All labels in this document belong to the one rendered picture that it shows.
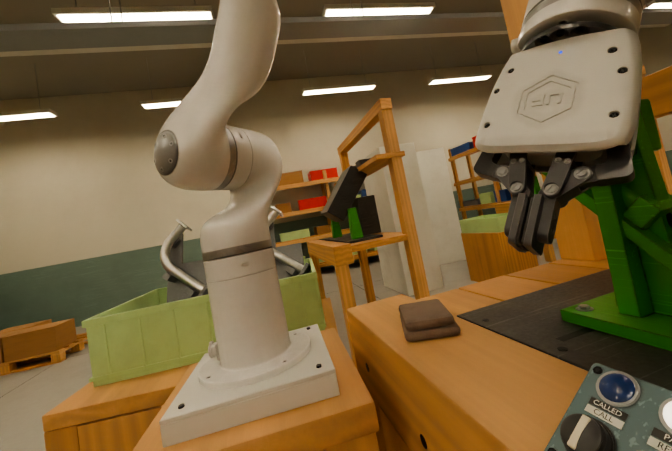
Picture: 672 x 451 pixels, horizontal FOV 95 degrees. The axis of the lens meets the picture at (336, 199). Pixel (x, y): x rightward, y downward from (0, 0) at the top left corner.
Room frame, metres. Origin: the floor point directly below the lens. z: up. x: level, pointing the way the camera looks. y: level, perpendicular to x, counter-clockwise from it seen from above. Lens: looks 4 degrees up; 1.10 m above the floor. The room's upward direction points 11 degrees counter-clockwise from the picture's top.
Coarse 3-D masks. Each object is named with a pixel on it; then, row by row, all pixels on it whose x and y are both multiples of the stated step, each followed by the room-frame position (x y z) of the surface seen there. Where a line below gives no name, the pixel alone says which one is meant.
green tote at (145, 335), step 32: (160, 288) 1.21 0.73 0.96; (288, 288) 0.88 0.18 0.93; (96, 320) 0.81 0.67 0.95; (128, 320) 0.82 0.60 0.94; (160, 320) 0.83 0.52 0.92; (192, 320) 0.84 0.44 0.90; (288, 320) 0.87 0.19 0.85; (320, 320) 0.89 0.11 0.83; (96, 352) 0.81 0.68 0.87; (128, 352) 0.82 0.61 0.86; (160, 352) 0.83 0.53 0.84; (192, 352) 0.84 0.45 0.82; (96, 384) 0.81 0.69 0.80
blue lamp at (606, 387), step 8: (608, 376) 0.22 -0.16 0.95; (616, 376) 0.22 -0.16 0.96; (624, 376) 0.22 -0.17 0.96; (600, 384) 0.22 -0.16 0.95; (608, 384) 0.22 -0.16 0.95; (616, 384) 0.21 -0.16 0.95; (624, 384) 0.21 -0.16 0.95; (632, 384) 0.21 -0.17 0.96; (608, 392) 0.21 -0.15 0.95; (616, 392) 0.21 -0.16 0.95; (624, 392) 0.21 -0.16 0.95; (632, 392) 0.21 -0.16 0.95; (616, 400) 0.21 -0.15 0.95; (624, 400) 0.21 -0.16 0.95
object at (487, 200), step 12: (468, 144) 6.44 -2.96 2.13; (456, 156) 6.75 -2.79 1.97; (468, 156) 7.10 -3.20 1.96; (468, 168) 7.16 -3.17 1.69; (456, 180) 7.00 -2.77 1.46; (468, 180) 6.54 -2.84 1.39; (492, 192) 6.16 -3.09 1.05; (504, 192) 5.75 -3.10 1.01; (468, 204) 6.85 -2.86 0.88; (480, 204) 6.42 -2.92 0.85; (492, 204) 6.02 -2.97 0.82
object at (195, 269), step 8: (176, 240) 1.14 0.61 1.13; (176, 248) 1.15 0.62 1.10; (176, 256) 1.14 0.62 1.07; (176, 264) 1.13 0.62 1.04; (184, 264) 1.13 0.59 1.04; (192, 264) 1.13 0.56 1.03; (200, 264) 1.13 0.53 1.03; (192, 272) 1.12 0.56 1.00; (200, 272) 1.12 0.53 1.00; (200, 280) 1.11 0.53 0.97; (168, 288) 1.10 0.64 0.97; (176, 288) 1.10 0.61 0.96; (184, 288) 1.10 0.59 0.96; (168, 296) 1.09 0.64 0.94; (176, 296) 1.09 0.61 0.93; (184, 296) 1.09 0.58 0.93
